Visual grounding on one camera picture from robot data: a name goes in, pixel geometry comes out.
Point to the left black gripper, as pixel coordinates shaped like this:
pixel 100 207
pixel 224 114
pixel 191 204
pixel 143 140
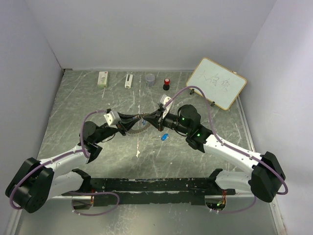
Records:
pixel 123 127

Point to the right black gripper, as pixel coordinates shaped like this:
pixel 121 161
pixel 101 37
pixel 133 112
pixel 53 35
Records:
pixel 156 119

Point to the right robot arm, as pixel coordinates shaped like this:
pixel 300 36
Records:
pixel 262 174

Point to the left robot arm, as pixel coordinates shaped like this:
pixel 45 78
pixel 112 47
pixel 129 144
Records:
pixel 37 181

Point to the clear cup of paperclips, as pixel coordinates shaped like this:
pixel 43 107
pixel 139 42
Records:
pixel 150 79

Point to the white stapler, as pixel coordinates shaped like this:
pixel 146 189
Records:
pixel 128 81

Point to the green white staple box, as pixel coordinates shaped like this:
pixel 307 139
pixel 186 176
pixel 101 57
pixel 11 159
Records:
pixel 103 79

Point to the yellow framed whiteboard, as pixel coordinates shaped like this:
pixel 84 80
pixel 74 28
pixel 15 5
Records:
pixel 219 85

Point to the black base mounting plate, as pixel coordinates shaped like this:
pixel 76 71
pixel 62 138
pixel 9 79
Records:
pixel 158 190

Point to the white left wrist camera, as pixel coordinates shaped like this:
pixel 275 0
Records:
pixel 112 118

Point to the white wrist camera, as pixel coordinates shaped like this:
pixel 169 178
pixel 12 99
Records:
pixel 112 118
pixel 166 102

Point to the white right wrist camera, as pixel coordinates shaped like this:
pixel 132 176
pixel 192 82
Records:
pixel 166 102

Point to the aluminium rail frame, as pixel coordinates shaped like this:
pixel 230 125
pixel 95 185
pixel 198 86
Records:
pixel 111 199

